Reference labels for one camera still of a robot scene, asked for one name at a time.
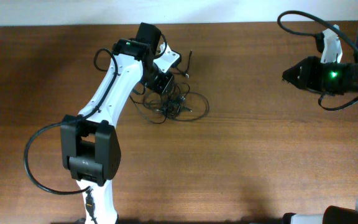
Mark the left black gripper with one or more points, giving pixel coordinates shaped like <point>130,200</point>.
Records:
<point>162,83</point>

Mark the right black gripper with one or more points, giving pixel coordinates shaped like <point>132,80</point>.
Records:
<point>317,74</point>

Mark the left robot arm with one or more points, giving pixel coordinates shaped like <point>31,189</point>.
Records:
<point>90,148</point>

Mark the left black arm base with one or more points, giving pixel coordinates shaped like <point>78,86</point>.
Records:
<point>80,221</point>

